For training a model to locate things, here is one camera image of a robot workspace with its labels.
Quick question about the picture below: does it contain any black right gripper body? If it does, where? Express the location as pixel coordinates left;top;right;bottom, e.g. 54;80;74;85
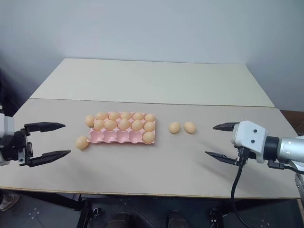
234;145;257;166

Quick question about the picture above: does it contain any dark rounded shape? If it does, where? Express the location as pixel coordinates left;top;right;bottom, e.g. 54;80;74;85
167;209;189;228
111;210;131;228

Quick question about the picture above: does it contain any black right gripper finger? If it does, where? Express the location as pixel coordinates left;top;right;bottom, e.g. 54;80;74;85
212;122;240;132
205;151;238;166

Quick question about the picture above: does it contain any pink plastic egg tray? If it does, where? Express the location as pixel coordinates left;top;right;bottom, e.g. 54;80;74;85
88;111;156;145

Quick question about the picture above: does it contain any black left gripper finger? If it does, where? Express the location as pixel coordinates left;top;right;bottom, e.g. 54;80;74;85
24;122;66;134
23;150;72;168

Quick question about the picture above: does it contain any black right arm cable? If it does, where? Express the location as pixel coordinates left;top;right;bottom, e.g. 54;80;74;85
230;159;304;228

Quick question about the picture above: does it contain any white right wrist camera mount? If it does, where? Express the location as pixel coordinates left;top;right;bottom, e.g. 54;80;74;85
231;120;269;164

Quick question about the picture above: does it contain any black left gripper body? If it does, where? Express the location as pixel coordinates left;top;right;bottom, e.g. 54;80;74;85
0;129;34;166

